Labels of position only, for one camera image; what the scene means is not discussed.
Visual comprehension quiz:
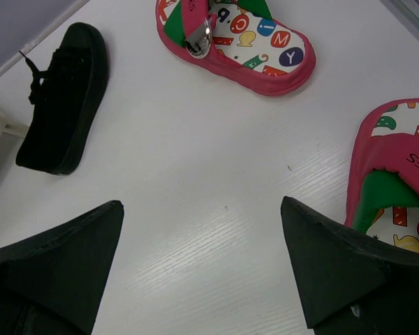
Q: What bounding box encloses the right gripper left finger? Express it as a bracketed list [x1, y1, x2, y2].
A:
[0, 200, 124, 334]

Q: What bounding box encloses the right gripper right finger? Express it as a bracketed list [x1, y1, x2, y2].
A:
[281, 197, 419, 334]

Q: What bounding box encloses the black lace shoe far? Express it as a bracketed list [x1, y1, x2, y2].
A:
[15, 22, 110, 175]

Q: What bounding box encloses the pink patterned sandal near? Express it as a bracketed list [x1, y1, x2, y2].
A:
[345, 98, 419, 253]

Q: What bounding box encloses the pink patterned sandal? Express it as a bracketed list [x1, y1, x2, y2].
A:
[345, 98, 419, 253]
[155, 1, 316, 96]

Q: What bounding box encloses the pink patterned sandal far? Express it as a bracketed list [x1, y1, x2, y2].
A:
[155, 1, 316, 96]

